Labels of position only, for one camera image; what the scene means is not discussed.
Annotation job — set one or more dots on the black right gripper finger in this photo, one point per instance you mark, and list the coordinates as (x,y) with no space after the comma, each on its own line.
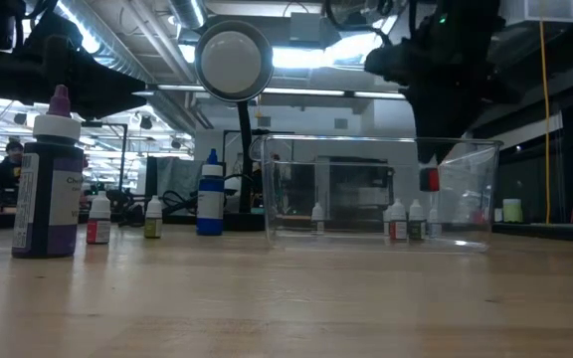
(433,134)

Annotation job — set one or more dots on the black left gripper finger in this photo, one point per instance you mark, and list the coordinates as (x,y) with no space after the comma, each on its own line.
(55,30)
(107,97)

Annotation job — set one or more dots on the small red label dropper bottle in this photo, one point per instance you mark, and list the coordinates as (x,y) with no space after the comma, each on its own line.
(433,180)
(98,231)
(398,230)

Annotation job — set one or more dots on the small blue-purple label bottle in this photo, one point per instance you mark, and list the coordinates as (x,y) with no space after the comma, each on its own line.
(434,229)

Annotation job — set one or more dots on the small green label dropper bottle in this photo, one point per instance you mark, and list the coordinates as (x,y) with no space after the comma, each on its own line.
(417,230)

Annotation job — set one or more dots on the large purple food coloring bottle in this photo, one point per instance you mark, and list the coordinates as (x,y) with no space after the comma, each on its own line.
(43,199)

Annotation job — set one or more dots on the small yellow-green label dropper bottle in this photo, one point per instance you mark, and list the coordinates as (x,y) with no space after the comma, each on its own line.
(153,228)

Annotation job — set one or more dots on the large blue food coloring bottle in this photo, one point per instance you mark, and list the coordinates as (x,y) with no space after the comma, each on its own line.
(210,219)

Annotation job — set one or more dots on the black machine cabinet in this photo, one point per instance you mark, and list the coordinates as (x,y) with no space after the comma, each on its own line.
(356,184)

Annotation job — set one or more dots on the person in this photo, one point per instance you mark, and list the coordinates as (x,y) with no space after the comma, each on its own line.
(8,171)

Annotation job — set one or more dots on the grey cover cloth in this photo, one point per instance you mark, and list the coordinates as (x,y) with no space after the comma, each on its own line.
(182,174)

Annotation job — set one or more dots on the pale green cup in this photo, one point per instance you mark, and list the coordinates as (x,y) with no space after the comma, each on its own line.
(512,210)

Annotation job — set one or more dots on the white translucent box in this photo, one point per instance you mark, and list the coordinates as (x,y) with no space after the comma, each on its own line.
(540,12)

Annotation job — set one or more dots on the black desk lamp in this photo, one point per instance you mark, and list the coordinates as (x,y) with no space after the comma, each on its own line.
(234,59)

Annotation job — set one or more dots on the ceiling light strip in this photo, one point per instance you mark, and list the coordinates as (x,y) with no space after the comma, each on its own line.
(306,92)

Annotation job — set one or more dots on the clear plastic bin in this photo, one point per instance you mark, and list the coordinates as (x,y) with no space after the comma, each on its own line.
(286,149)

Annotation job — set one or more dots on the black stand frame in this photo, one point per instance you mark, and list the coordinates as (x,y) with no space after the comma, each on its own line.
(124,149)

